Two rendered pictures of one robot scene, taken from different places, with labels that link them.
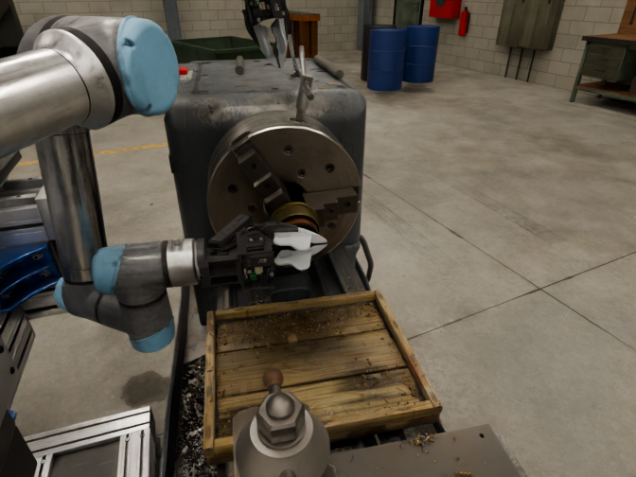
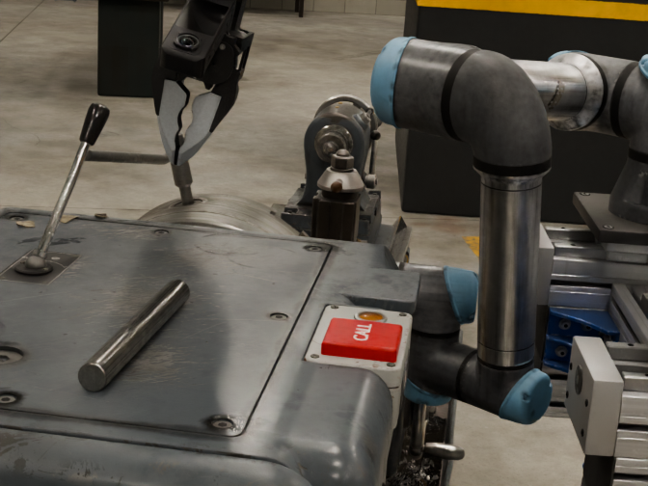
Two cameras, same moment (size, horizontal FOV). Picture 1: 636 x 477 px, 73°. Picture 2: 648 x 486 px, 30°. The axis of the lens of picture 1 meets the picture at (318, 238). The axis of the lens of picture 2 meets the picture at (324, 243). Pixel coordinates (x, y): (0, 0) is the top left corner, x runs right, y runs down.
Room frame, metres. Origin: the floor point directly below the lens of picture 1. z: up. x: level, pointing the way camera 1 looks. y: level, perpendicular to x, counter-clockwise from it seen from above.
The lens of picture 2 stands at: (2.10, 0.64, 1.61)
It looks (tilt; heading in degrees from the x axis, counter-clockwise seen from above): 17 degrees down; 199
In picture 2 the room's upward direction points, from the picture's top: 4 degrees clockwise
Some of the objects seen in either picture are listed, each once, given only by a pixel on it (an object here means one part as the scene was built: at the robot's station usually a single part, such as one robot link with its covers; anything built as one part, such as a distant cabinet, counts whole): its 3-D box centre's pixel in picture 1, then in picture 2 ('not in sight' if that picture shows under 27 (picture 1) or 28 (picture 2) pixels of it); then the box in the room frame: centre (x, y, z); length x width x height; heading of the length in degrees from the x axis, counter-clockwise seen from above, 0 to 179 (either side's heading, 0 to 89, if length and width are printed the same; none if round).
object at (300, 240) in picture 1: (301, 242); not in sight; (0.60, 0.03, 1.09); 0.09 x 0.06 x 0.03; 102
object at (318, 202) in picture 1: (333, 203); not in sight; (0.77, -0.03, 1.08); 0.12 x 0.11 x 0.05; 102
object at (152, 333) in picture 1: (140, 313); (439, 364); (0.56, 0.30, 0.98); 0.11 x 0.08 x 0.11; 67
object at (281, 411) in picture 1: (280, 414); (342, 159); (0.22, 0.03, 1.17); 0.04 x 0.04 x 0.03
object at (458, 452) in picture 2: not in sight; (442, 450); (0.25, 0.25, 0.69); 0.08 x 0.03 x 0.03; 102
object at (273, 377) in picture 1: (274, 388); (337, 185); (0.27, 0.04, 1.14); 0.04 x 0.02 x 0.02; 12
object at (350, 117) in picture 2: not in sight; (335, 169); (-0.35, -0.17, 1.01); 0.30 x 0.20 x 0.29; 12
